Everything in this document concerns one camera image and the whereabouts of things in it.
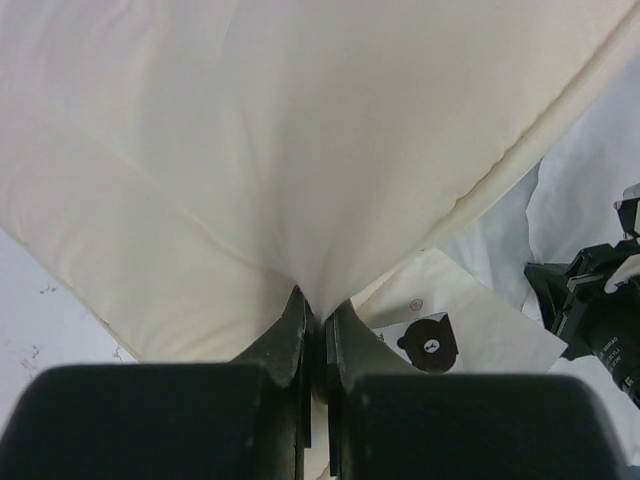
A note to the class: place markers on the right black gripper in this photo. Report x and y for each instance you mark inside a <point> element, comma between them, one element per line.
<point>593,319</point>

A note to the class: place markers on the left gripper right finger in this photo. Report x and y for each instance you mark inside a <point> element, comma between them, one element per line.
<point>388,420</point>

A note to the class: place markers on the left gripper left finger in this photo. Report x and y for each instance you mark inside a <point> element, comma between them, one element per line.
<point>248,418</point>

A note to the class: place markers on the blue frilled white pillowcase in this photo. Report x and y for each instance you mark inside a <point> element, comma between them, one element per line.
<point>564,204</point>

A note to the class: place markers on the cream white pillow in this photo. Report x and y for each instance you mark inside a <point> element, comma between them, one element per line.
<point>180,166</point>

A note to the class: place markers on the pillow label with bear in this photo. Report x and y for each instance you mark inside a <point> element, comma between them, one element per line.
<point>438,318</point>

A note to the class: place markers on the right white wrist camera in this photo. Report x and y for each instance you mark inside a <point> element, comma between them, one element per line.
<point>627,210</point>

